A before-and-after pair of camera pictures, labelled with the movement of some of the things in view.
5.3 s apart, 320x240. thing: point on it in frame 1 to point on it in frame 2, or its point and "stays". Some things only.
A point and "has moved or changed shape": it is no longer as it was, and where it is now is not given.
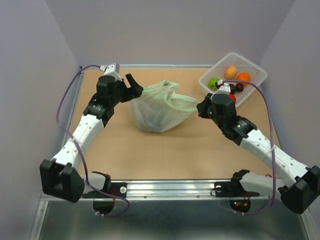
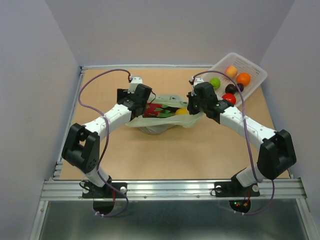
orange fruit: [244, 76] stays
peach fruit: [230, 72] stays
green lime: [211, 83] stays
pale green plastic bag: [158, 108] has moved or changed shape
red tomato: [232, 97] stays
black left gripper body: [120, 87] to [122, 93]
